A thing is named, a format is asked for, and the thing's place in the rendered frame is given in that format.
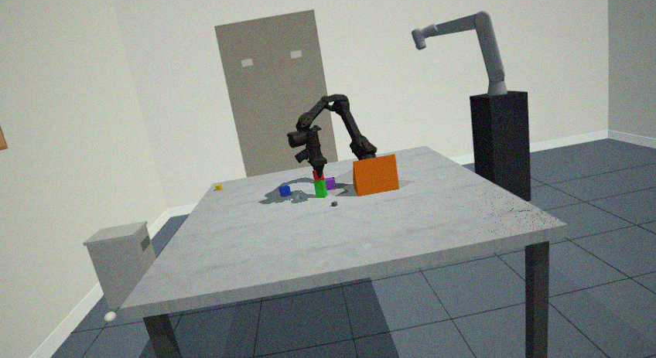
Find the red block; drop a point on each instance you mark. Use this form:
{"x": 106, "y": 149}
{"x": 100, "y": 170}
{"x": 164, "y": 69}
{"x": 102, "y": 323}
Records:
{"x": 316, "y": 177}

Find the green block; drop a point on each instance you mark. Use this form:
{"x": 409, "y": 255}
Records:
{"x": 321, "y": 193}
{"x": 320, "y": 184}

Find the blue block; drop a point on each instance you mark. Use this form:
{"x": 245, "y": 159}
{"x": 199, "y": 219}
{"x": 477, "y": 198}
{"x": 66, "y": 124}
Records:
{"x": 284, "y": 191}

